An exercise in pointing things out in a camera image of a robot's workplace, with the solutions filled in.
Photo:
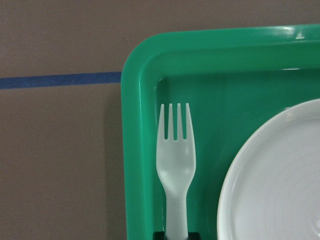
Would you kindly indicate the white round plate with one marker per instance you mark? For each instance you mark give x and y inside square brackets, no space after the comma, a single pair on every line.
[272,188]

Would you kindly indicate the green plastic tray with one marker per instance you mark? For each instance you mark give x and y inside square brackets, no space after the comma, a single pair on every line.
[234,81]

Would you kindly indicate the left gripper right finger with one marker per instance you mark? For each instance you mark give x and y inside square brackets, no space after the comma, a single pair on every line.
[194,236]

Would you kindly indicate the white plastic fork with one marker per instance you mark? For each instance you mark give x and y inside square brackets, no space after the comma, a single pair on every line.
[176,167]

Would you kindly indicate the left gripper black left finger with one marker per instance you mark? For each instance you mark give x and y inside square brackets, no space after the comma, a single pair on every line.
[159,235]

